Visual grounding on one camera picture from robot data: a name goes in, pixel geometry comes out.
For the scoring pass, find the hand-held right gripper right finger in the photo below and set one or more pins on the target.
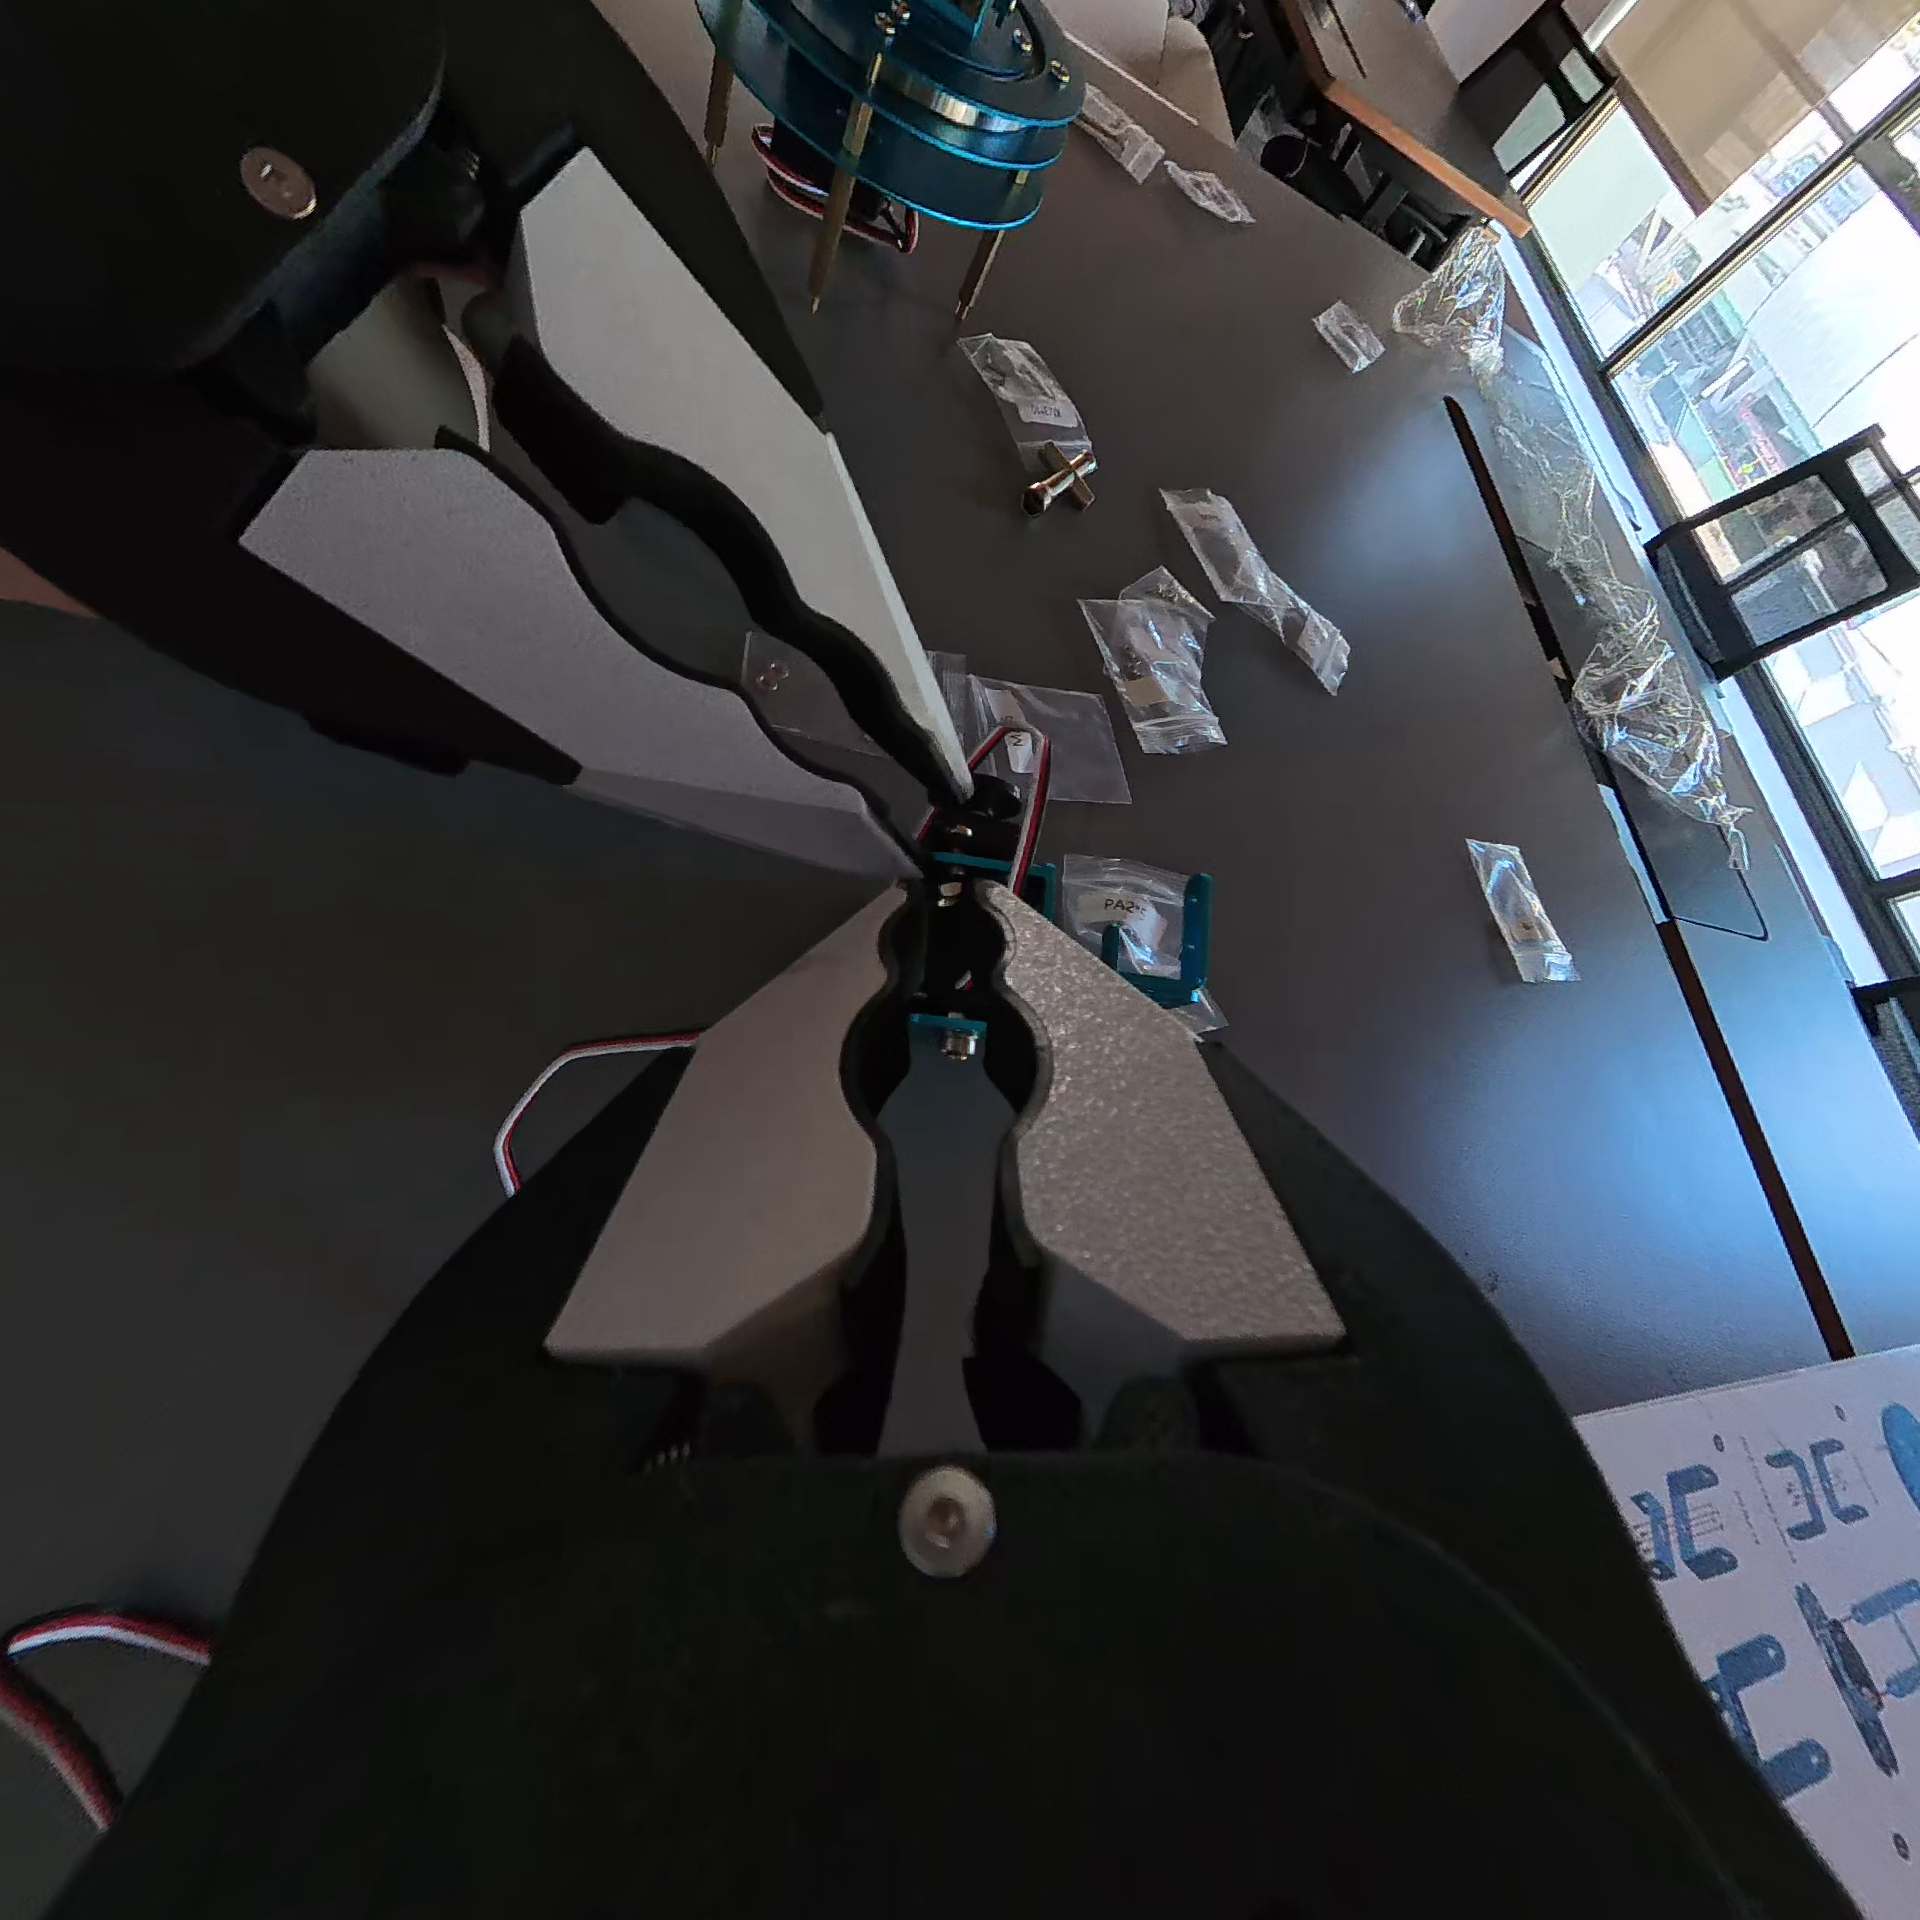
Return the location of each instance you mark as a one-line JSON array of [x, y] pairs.
[[1171, 1201]]

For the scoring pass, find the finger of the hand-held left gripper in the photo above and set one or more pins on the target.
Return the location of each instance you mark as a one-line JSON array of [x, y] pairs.
[[676, 346], [524, 646]]

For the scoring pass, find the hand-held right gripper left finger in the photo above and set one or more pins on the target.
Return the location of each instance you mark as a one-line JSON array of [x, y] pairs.
[[722, 1201]]

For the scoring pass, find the servo with blue bracket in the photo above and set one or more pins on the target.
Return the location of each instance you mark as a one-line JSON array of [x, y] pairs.
[[1156, 962]]

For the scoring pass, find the blue toy robot arm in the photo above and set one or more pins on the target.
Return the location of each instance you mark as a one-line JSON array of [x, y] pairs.
[[932, 107]]

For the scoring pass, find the dark grey desk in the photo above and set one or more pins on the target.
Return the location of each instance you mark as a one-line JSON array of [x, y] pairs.
[[1424, 1125]]

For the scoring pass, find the clear plastic screw bag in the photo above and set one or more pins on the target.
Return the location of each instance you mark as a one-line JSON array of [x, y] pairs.
[[1207, 194], [1118, 909], [1028, 383], [1171, 594], [1072, 745], [1125, 135], [1347, 340], [804, 691], [1156, 682]]

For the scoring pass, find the small brass wrench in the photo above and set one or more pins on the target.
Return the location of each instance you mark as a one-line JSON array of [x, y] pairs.
[[1059, 483]]

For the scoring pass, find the small clear bag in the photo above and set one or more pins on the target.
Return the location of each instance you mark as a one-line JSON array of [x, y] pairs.
[[1524, 909]]

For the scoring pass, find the white cardboard box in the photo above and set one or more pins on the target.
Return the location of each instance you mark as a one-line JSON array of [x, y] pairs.
[[1156, 45]]

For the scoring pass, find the long clear screw bag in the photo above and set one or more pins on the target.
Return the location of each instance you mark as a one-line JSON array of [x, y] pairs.
[[1260, 586]]

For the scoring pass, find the crumpled clear plastic film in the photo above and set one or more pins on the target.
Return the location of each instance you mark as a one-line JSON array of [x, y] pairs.
[[1635, 705]]

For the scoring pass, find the instruction booklet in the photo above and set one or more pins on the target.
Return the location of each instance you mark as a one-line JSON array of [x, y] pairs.
[[1770, 1622]]

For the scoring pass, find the wooden table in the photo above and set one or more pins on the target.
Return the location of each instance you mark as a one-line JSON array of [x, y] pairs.
[[1424, 135]]

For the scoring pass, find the black mesh chair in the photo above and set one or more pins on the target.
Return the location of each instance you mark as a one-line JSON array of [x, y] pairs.
[[1770, 557]]

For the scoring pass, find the white roller blind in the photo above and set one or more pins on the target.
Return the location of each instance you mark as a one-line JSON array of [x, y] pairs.
[[1725, 60]]

